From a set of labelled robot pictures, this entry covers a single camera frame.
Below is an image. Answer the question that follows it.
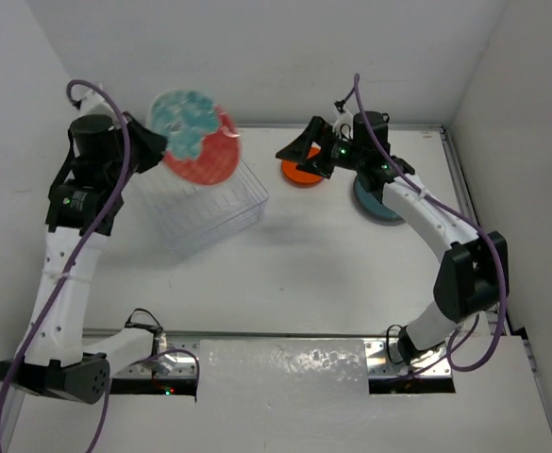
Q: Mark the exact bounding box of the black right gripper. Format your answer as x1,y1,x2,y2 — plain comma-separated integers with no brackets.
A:
278,115,366,178

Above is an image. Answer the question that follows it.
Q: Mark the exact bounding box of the red and teal plate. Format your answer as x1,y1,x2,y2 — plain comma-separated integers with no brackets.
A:
146,89,242,186

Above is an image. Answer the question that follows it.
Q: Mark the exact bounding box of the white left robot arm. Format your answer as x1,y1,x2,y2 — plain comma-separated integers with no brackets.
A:
0,113,167,404

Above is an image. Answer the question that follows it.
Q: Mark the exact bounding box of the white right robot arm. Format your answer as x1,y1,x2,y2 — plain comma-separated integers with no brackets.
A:
276,111,509,365

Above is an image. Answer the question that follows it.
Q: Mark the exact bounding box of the white front cover board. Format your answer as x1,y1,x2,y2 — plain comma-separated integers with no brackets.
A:
9,337,552,452

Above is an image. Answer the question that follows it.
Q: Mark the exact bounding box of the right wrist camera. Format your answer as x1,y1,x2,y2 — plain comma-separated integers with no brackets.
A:
332,99,353,139

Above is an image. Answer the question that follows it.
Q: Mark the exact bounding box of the clear wire dish rack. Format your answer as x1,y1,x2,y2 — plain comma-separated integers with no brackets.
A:
131,161,269,259

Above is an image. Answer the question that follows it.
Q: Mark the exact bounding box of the black cable at table edge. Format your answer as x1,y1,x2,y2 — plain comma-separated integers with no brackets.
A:
384,323,402,364

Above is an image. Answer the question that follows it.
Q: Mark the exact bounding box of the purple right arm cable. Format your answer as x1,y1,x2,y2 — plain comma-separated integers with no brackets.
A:
335,72,510,373

